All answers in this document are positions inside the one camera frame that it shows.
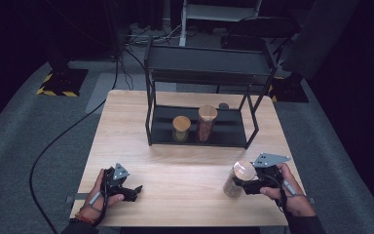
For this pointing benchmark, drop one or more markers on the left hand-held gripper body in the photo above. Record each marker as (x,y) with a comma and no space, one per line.
(117,178)

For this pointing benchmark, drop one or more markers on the grey flat bar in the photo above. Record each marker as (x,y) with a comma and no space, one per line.
(76,197)

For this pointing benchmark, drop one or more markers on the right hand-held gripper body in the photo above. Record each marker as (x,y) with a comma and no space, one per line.
(268,175)

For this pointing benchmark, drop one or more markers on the person's right hand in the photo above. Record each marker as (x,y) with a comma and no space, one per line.
(292,198)

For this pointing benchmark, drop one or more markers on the glass jar of pale grains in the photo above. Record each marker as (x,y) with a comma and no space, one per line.
(243,169)

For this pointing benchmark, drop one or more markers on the small dark round object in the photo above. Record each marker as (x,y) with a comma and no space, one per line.
(223,105)

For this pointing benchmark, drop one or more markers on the black metal shelf rack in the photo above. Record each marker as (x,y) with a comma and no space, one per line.
(207,60)

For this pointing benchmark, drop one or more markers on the tall glass jar of red beans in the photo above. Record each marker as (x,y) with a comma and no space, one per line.
(206,113)

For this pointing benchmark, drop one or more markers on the white metal frame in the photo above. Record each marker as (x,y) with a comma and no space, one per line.
(220,13)

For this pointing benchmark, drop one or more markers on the person's left hand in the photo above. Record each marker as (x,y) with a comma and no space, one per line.
(94,203)

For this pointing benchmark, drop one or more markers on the grey fabric cover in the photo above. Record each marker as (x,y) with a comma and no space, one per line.
(318,32)

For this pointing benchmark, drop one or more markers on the striped black stand base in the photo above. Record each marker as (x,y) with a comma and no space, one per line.
(289,91)
(65,81)

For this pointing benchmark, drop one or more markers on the glass jar of green beans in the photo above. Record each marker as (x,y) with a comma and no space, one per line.
(181,124)

